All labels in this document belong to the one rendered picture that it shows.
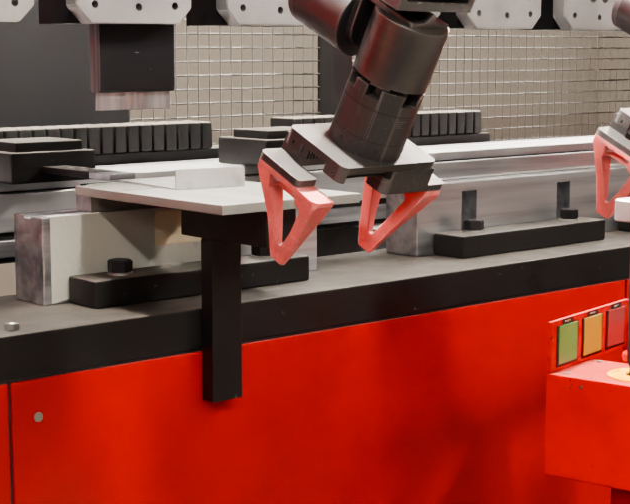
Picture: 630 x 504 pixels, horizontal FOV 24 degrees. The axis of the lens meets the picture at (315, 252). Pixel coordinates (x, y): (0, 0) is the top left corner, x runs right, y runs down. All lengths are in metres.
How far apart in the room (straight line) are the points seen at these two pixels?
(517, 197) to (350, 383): 0.48
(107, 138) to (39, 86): 0.15
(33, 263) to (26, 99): 0.61
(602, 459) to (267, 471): 0.38
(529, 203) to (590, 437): 0.51
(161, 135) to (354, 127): 1.09
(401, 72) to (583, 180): 1.16
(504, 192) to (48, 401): 0.83
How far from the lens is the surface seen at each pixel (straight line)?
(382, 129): 1.06
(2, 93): 2.15
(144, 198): 1.50
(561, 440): 1.70
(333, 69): 2.82
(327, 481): 1.72
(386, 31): 1.04
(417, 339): 1.78
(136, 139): 2.12
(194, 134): 2.18
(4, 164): 1.81
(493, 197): 2.03
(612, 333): 1.82
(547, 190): 2.12
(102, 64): 1.63
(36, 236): 1.59
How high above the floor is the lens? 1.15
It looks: 8 degrees down
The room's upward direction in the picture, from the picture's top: straight up
